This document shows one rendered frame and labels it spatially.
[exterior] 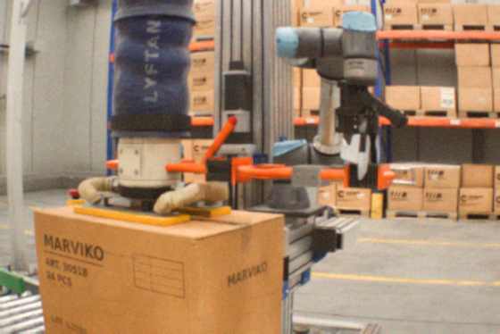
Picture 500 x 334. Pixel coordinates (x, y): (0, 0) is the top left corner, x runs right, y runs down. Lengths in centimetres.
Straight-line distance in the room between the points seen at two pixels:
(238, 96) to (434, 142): 784
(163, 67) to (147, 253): 47
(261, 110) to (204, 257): 102
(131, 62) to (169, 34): 12
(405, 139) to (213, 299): 869
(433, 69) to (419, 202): 266
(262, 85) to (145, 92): 81
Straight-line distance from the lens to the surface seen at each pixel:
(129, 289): 128
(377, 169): 111
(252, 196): 203
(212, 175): 126
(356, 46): 113
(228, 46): 214
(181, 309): 119
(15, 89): 494
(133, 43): 137
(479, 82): 838
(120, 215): 133
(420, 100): 852
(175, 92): 136
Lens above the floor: 128
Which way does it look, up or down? 3 degrees down
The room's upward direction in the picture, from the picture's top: straight up
